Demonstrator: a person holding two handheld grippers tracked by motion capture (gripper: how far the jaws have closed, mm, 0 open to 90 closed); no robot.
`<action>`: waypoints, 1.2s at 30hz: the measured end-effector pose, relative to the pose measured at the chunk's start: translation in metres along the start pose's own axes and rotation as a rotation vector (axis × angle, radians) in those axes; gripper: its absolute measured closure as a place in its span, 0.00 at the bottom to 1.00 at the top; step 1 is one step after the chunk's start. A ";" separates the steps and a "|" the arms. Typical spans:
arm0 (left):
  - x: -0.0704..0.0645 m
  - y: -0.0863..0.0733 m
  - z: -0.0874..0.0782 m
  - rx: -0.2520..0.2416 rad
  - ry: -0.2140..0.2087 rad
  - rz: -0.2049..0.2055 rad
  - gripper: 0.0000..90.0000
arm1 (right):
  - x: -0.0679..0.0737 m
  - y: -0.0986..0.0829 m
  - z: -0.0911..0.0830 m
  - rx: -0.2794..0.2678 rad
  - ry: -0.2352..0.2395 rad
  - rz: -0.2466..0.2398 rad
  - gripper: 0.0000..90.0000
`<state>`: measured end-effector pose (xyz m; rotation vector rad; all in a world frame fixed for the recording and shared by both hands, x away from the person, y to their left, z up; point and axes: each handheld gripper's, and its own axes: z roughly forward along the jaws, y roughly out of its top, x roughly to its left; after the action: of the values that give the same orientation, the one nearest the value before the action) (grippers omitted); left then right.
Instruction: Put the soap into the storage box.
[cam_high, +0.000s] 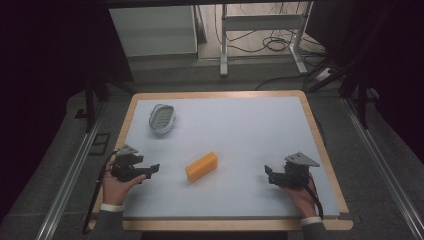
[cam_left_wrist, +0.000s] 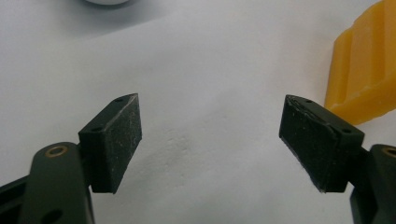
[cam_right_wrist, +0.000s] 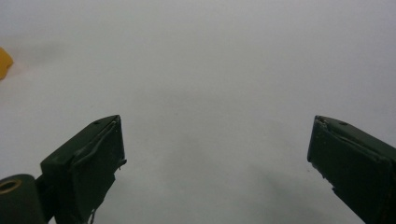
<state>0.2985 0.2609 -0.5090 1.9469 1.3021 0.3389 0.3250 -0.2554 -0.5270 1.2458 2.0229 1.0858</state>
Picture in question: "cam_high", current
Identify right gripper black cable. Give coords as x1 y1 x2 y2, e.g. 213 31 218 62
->
303 182 325 221

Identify black tripod stand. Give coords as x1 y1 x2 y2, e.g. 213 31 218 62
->
301 49 381 130
73 64 137 134

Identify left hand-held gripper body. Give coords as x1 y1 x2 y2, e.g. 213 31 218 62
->
110 143 148 183

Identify person's right hand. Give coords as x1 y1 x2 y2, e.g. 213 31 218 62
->
280 173 318 219

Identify white cabinet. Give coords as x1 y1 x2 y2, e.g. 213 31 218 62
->
108 4 199 58

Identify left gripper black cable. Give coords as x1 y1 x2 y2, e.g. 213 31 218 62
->
82 150 118 235

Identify metal floor rail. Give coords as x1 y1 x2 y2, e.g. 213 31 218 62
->
343 98 424 240
34 103 105 240

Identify person's left hand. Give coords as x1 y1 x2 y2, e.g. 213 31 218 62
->
102 156 147 208

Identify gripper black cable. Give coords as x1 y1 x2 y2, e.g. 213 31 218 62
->
303 182 325 221
82 150 118 235

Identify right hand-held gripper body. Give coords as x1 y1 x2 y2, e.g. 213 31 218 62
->
273 151 321 188

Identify grey oval soap dish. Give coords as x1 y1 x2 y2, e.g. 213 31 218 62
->
148 103 177 135

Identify white metal stand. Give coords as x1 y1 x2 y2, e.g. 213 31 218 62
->
219 1 314 78

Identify black floor cables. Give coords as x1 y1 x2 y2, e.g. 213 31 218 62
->
213 2 329 92

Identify white table mat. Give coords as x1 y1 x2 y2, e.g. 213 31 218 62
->
122 96 341 219

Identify orange soap bar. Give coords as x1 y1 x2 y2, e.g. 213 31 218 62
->
184 151 219 184

